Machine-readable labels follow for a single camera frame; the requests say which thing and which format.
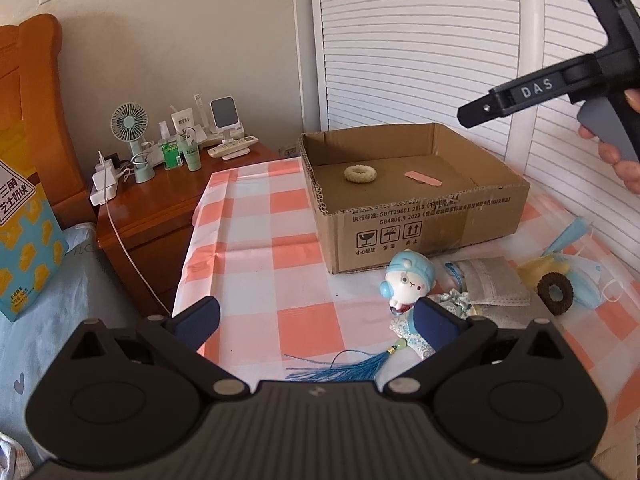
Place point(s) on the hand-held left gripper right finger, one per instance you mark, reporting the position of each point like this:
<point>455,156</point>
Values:
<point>437,327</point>

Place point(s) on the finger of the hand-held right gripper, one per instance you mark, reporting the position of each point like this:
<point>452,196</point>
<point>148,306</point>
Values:
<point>520,96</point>

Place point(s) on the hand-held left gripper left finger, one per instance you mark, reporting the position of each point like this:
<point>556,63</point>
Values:
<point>197,321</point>

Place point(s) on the floral fabric pouch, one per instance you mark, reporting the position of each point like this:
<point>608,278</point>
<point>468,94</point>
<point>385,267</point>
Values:
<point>402,327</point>

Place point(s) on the plush doll with blue hat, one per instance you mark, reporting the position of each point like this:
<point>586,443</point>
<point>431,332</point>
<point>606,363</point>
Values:
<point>410,280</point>

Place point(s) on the grey lace-trimmed cloth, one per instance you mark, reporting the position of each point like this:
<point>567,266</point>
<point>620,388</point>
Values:
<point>492,280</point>

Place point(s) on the blue tassel charm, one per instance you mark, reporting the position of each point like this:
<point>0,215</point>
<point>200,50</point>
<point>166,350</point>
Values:
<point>350,371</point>

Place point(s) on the brown cardboard box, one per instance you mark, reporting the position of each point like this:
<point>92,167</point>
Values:
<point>400,230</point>

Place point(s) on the brown hair scrunchie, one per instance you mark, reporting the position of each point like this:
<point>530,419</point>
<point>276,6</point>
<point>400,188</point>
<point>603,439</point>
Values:
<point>543,287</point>

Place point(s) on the yellow cleaning cloth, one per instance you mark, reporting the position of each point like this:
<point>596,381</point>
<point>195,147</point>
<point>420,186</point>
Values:
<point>537,267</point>

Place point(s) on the blue face mask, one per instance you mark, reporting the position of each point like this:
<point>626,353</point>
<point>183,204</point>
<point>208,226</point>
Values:
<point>587,272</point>
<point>570,235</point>

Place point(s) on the person's right hand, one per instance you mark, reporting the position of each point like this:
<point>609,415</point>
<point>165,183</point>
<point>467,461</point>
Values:
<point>629,172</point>

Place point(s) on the pink checkered tablecloth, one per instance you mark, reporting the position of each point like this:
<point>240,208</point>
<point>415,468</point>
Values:
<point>250,240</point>

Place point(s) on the wooden nightstand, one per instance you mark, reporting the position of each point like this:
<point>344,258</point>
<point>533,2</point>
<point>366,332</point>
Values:
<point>150,220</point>

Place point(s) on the light blue bed sheet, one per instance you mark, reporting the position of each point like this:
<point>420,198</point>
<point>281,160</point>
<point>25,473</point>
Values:
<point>75,300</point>

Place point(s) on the pink adhesive bandage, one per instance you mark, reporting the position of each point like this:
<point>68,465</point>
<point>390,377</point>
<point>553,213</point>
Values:
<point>422,178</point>

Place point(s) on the white power strip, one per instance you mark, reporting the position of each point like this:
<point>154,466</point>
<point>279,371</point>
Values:
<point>104,187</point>

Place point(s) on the green cosmetic tube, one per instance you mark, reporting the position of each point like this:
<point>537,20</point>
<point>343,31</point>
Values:
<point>192,156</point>

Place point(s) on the green bottle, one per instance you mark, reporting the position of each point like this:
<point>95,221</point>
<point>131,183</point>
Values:
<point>171,154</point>

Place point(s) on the cream hair scrunchie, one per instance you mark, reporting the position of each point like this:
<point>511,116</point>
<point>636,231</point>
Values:
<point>349,175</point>

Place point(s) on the white remote control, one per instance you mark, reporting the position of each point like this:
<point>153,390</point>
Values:
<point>232,146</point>

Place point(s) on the black charger plug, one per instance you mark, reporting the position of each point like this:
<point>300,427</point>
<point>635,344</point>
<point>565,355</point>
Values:
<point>112,161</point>

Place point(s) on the blue and yellow snack bag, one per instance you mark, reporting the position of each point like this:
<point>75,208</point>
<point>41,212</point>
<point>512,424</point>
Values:
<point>25,260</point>

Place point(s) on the white cosmetic tube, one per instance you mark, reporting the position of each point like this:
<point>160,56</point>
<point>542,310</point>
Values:
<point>182,121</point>

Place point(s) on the white phone stand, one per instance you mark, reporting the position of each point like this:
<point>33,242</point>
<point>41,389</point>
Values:
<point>225,115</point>

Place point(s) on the green desk fan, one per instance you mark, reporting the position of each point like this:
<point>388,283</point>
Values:
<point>127,125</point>

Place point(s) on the white slim tube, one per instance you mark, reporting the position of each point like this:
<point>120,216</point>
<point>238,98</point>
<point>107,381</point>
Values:
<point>197,106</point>

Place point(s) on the wooden headboard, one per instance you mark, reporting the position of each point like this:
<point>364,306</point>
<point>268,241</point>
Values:
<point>45,110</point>

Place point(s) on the low white wall socket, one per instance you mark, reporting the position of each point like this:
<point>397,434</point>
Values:
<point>288,151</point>

